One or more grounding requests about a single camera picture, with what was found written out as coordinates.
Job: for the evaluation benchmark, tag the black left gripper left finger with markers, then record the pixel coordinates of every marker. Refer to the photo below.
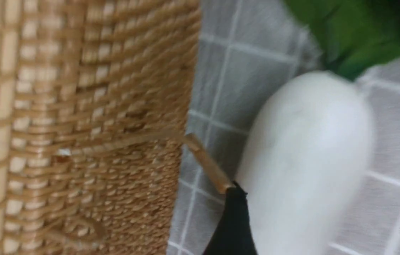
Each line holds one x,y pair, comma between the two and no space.
233,235

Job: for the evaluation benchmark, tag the white radish with green leaves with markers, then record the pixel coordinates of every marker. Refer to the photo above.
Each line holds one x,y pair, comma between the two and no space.
313,139

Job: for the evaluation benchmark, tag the grey checked tablecloth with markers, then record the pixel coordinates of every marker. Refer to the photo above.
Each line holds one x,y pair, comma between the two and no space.
247,49

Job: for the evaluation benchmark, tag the woven wicker basket green lining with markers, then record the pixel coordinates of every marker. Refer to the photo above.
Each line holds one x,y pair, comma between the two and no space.
94,96

